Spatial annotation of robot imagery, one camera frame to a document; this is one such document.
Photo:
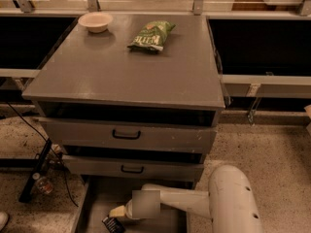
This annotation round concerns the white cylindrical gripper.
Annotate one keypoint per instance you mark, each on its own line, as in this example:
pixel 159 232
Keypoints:
pixel 145 204

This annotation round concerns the dark blue rxbar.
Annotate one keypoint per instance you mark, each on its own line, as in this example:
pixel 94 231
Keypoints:
pixel 113 225

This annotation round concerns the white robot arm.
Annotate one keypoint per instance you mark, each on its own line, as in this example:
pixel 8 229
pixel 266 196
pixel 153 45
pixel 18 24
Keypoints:
pixel 229 202

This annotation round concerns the open bottom grey drawer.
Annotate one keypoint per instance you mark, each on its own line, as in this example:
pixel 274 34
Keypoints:
pixel 102 194

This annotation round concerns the middle grey drawer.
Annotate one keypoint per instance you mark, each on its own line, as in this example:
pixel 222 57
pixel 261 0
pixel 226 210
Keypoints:
pixel 137 169

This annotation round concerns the top grey drawer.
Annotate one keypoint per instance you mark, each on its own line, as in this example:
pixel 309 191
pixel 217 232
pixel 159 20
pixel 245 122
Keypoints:
pixel 129 135

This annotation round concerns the grey drawer cabinet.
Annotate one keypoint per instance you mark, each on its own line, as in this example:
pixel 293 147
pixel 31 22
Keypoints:
pixel 97 77

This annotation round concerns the small clear bottle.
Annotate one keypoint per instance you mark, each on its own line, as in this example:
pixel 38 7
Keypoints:
pixel 42 183

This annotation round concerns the black metal leg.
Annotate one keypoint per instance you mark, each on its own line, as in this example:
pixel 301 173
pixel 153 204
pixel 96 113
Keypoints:
pixel 25 196

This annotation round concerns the white shoe tip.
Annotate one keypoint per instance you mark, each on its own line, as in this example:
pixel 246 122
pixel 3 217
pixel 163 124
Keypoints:
pixel 4 217

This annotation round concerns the green kettle chips bag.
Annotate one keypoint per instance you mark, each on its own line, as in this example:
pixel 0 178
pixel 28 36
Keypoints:
pixel 152 36

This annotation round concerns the white paper bowl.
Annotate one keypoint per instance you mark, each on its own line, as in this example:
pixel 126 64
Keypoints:
pixel 95 22

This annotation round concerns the metal bracket under shelf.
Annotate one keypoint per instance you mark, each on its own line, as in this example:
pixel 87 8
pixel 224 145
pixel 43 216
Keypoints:
pixel 252 111

